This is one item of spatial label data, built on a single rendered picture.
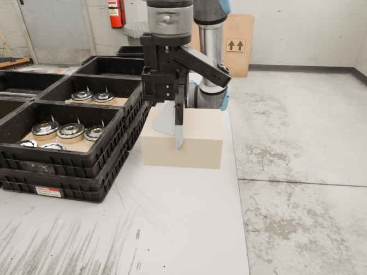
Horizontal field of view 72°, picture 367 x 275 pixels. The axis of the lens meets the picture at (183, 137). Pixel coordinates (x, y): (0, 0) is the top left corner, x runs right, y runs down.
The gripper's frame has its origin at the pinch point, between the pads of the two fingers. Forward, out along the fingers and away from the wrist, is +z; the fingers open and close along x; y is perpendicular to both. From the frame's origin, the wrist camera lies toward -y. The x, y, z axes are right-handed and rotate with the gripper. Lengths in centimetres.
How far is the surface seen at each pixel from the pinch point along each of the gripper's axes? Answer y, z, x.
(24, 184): 57, 34, -13
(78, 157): 32.6, 18.4, -10.7
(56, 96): 64, 22, -56
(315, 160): -102, 111, -130
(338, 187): -109, 111, -99
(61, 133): 50, 24, -31
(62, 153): 37.6, 17.3, -11.1
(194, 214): -2.8, 40.3, -10.0
